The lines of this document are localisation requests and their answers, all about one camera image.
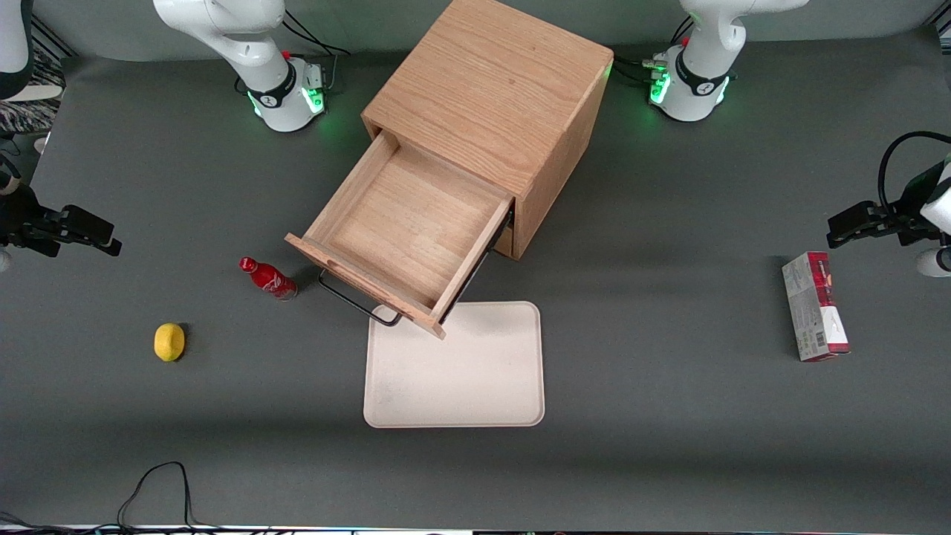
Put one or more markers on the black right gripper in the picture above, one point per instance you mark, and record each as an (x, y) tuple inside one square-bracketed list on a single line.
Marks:
[(22, 221)]

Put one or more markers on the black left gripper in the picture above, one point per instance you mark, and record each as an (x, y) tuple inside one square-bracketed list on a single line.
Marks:
[(900, 220)]

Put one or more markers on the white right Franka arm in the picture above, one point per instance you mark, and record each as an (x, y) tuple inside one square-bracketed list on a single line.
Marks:
[(252, 44)]

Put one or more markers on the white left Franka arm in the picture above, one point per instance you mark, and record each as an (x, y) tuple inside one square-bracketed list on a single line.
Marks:
[(702, 82)]

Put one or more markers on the oak wooden drawer cabinet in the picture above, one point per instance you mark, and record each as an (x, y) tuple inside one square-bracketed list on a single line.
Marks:
[(498, 82)]

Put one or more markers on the grey red carton box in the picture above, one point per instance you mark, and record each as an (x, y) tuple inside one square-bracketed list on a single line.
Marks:
[(813, 312)]

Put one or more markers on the small white object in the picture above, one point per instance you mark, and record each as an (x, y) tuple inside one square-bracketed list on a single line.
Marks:
[(41, 143)]

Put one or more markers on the black white patterned cloth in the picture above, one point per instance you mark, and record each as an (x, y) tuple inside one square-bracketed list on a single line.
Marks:
[(30, 117)]

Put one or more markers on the yellow lemon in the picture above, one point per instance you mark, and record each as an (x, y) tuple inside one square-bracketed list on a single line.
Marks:
[(169, 342)]

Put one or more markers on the white oblong object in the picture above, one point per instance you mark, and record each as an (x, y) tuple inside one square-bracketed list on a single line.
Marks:
[(46, 93)]

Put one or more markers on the red cola bottle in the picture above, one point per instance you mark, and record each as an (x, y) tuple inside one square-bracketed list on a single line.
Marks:
[(267, 279)]

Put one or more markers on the cream plastic tray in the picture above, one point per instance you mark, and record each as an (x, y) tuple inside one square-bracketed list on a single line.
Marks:
[(468, 379)]

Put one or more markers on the aluminium frame rail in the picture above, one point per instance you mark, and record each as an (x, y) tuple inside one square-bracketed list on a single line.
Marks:
[(52, 39), (943, 28)]

